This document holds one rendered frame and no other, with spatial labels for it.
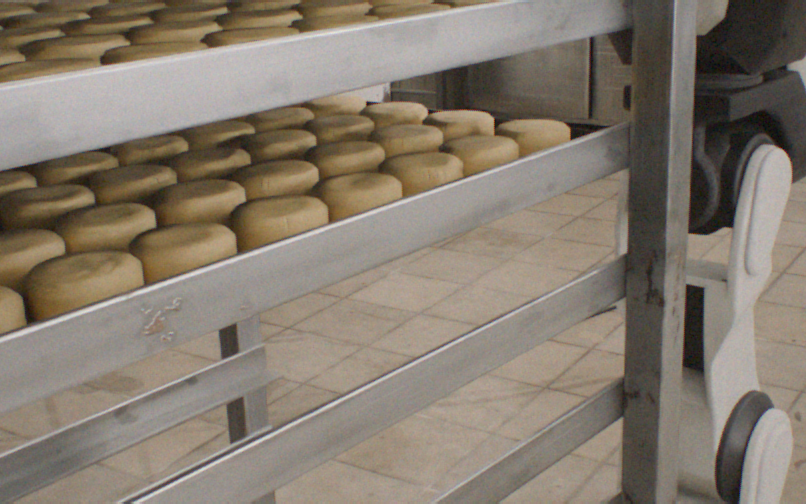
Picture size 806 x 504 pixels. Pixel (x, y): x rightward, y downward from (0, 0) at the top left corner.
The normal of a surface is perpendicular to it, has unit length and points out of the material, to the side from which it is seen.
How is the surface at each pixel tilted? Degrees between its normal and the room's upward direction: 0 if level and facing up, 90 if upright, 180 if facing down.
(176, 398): 90
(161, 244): 0
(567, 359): 0
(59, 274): 0
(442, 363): 90
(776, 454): 90
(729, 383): 90
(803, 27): 101
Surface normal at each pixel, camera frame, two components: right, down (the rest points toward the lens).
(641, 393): -0.66, 0.26
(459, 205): 0.75, 0.18
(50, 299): -0.35, 0.31
